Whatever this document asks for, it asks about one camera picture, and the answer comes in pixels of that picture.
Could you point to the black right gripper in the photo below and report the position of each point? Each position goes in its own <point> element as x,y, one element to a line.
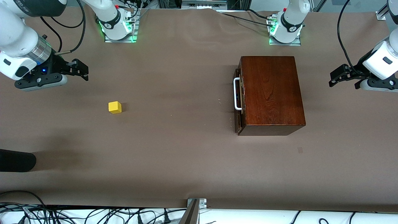
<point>59,65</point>

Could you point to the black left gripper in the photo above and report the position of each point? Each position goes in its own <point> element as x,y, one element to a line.
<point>355,72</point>

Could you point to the yellow block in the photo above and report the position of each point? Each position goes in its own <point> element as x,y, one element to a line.
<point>114,107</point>

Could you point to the wooden drawer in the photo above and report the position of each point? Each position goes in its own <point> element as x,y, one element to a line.
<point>242,124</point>

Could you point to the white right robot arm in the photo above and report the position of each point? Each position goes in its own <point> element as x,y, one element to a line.
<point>18,37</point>

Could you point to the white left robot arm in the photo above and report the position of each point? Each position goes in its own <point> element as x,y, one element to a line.
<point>292,15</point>

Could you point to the dark wooden cabinet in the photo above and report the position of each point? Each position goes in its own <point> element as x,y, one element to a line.
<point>273,93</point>

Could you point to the aluminium profile strut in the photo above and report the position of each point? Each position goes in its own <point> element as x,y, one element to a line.
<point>319,4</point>

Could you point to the black cylindrical object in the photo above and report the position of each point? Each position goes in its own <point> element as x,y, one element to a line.
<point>15,160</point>

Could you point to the paper table cover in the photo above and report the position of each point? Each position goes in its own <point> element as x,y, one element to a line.
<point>186,93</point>

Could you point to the black power plug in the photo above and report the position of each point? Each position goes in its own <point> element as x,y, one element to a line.
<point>140,219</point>
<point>166,218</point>

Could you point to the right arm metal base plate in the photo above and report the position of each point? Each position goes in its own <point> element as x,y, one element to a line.
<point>119,39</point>

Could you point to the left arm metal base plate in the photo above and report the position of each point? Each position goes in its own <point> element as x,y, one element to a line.
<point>284,43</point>

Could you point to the aluminium corner bracket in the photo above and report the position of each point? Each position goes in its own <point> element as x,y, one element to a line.
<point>381,15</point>

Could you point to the aluminium frame rack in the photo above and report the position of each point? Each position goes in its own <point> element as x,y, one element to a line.
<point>202,3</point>

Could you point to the small metal clamp bracket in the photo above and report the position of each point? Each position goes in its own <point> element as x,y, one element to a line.
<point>202,203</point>

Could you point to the grey camera pole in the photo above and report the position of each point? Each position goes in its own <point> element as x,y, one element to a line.
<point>190,216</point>

